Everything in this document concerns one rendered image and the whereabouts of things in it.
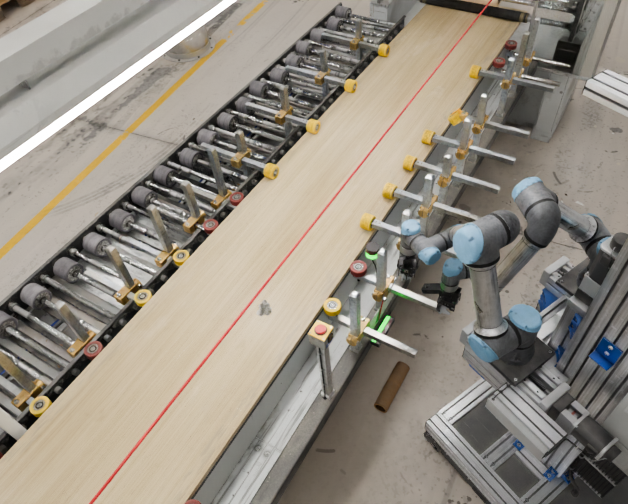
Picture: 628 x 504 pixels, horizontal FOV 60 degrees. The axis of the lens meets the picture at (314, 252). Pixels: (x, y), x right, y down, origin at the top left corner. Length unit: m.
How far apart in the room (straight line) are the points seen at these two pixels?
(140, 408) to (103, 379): 0.23
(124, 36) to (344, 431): 2.42
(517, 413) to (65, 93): 1.80
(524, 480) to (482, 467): 0.20
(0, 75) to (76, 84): 0.14
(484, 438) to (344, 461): 0.73
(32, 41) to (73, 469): 1.66
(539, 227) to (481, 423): 1.29
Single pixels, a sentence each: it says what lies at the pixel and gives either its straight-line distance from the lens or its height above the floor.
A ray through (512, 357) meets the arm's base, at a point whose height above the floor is 1.08.
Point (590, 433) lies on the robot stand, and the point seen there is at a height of 0.99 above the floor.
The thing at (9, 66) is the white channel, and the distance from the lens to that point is 1.13.
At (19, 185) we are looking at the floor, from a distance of 5.20.
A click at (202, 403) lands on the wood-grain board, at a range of 2.30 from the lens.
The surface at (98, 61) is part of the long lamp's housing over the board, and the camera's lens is 1.23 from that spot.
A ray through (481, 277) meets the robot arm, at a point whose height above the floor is 1.49.
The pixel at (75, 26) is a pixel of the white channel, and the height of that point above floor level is 2.45.
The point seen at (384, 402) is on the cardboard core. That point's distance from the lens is 3.13.
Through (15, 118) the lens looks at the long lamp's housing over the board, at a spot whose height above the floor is 2.37.
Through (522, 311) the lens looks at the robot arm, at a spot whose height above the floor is 1.27.
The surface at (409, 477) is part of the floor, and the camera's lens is 3.07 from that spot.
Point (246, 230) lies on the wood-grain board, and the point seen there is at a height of 0.90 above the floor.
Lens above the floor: 2.92
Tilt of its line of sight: 49 degrees down
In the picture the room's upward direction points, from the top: 6 degrees counter-clockwise
